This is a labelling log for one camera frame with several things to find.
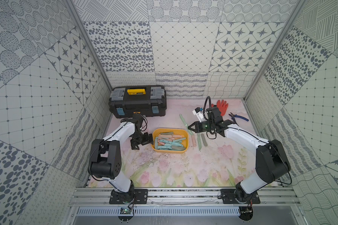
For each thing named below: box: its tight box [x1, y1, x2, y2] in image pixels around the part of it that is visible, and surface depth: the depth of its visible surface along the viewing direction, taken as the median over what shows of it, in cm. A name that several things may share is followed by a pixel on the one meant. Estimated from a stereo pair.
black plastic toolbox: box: [108, 84, 168, 119], surface depth 100 cm
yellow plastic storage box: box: [151, 127, 190, 154], surface depth 95 cm
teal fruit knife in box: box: [157, 145, 187, 150], surface depth 92 cm
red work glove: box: [211, 99, 229, 117], surface depth 117 cm
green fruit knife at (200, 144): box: [197, 133, 202, 151], surface depth 97 cm
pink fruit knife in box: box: [158, 134, 183, 138], surface depth 99 cm
